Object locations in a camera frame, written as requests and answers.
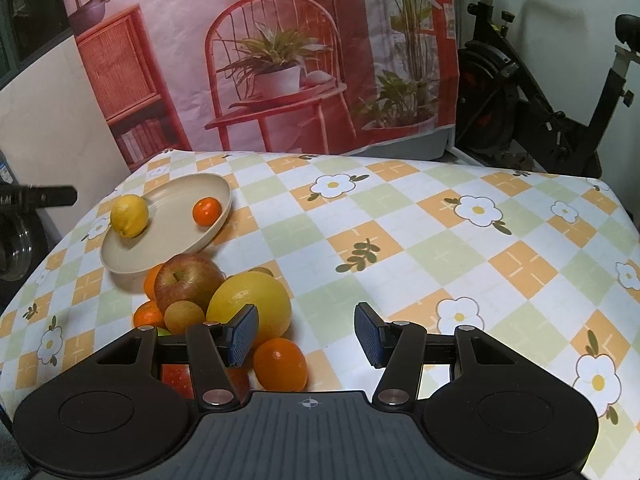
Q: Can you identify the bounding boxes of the floral checked tablecloth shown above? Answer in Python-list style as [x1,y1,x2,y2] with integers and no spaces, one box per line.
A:
[0,150,640,480]

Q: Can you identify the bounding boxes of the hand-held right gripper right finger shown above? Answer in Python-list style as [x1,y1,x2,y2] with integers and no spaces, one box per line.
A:
[354,303,518,413]

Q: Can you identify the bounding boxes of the beige round plate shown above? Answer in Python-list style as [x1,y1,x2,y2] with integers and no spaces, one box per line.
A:
[99,172,235,275]

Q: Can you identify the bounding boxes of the dark window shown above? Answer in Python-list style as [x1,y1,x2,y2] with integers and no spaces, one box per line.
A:
[0,0,71,81]

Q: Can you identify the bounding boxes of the black exercise bike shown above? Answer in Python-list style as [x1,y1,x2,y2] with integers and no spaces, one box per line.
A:
[452,0,640,178]

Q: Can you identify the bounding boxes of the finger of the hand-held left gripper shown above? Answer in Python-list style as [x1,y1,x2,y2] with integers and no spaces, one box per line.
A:
[0,183,77,211]

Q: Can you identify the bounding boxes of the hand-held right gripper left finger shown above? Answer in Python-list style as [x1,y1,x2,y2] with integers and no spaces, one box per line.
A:
[95,304,260,411]

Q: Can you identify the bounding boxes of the small tangerine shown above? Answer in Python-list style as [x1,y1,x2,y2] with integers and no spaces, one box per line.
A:
[192,197,223,227]
[143,262,168,301]
[132,301,167,330]

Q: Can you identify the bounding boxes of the large orange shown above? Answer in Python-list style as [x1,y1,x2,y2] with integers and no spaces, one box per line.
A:
[252,337,308,392]

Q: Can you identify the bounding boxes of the brown kiwi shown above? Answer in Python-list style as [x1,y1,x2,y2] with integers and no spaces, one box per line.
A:
[164,300,207,336]

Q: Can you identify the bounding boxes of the yellow lemon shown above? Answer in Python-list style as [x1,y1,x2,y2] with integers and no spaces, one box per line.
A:
[206,266,293,348]
[110,194,150,239]

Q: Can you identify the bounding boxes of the printed chair and plants backdrop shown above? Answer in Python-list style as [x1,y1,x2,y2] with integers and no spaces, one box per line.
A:
[56,0,461,171]

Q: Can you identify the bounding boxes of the red apple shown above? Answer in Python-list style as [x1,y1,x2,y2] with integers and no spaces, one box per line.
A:
[154,253,227,313]
[159,362,251,403]

